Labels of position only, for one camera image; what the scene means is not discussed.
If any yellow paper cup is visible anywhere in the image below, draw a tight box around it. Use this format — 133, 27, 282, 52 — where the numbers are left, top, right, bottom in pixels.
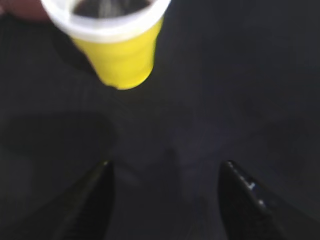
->
41, 0, 171, 90

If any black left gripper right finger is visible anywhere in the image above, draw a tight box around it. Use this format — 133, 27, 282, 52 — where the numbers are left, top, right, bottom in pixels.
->
218, 161, 306, 240

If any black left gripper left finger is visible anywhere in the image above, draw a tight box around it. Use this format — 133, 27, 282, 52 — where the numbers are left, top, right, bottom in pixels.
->
14, 161, 113, 240

